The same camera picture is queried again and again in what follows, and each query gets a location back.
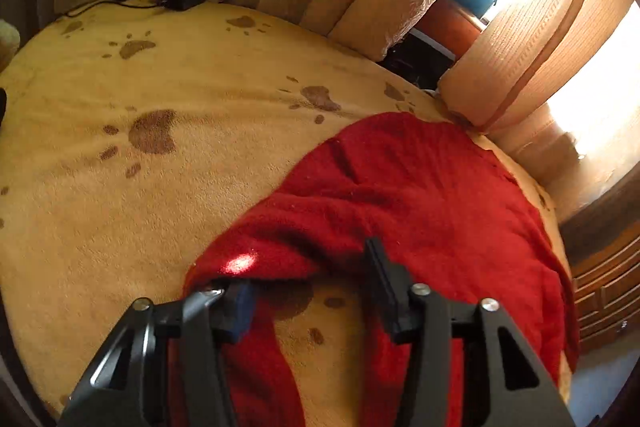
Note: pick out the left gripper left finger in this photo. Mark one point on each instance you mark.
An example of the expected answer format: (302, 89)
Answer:
(127, 381)

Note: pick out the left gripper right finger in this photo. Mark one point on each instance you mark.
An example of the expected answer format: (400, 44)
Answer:
(504, 381)

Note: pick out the red knit sweater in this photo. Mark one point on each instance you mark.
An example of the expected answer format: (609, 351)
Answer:
(443, 207)

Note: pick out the carved wooden cabinet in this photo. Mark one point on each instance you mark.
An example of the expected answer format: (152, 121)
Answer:
(602, 246)

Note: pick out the yellow paw print blanket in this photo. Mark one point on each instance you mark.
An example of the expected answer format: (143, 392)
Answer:
(133, 139)

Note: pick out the black speaker box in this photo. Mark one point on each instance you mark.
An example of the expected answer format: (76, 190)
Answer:
(436, 42)

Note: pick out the ribbed peach curtain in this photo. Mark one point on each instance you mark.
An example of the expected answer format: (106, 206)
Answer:
(528, 52)

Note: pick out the beige folded garment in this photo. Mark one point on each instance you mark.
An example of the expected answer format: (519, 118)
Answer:
(10, 42)

